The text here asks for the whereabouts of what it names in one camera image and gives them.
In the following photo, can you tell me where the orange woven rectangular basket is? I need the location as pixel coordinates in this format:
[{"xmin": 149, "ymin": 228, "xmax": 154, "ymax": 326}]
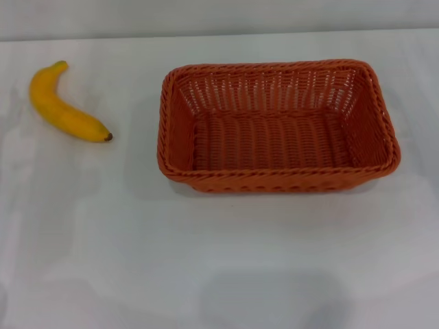
[{"xmin": 156, "ymin": 58, "xmax": 402, "ymax": 195}]

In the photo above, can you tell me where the yellow banana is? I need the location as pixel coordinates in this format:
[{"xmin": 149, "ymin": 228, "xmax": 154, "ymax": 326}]
[{"xmin": 29, "ymin": 60, "xmax": 114, "ymax": 143}]

